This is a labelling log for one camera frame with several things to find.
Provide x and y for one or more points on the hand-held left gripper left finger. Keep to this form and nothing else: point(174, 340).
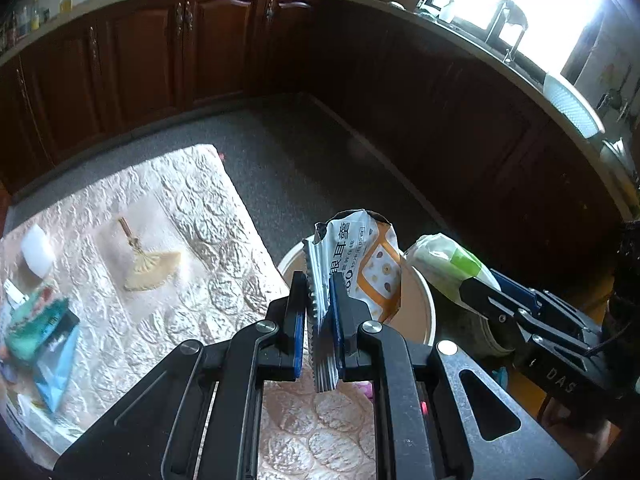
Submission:
point(298, 340)

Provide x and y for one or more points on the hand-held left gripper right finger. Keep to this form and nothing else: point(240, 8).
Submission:
point(336, 330)

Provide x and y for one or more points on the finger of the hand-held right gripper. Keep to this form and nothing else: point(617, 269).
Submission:
point(485, 305)
point(515, 290)

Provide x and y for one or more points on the green white wipes packet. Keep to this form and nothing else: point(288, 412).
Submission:
point(440, 260)

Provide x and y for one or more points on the white plastic bin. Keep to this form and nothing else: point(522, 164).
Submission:
point(415, 310)

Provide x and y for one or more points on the white orange snack bag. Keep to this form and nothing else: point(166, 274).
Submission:
point(360, 255)

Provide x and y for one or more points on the blue snack packet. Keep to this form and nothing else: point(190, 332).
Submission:
point(55, 375)

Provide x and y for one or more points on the white plastic bag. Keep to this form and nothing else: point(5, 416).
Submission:
point(45, 425)

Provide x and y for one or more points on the teal snack packet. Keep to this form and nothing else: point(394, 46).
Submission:
point(30, 330)

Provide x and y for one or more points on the white small bottle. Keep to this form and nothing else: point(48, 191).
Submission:
point(12, 292)

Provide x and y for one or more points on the cream quilted table cover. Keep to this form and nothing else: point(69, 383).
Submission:
point(200, 220)

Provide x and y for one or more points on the stack of white bowls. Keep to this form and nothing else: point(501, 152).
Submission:
point(617, 155)

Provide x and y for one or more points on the white plastic colander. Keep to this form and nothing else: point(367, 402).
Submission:
point(570, 102)

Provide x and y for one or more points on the metal sink faucet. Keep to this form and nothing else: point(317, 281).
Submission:
point(509, 54)

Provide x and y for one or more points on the white dish soap bottle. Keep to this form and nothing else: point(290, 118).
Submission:
point(446, 10)

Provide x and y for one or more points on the brown wooden base cabinets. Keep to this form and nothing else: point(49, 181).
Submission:
point(140, 50)

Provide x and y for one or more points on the plastic seasoning bottle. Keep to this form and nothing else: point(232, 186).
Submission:
point(35, 14)

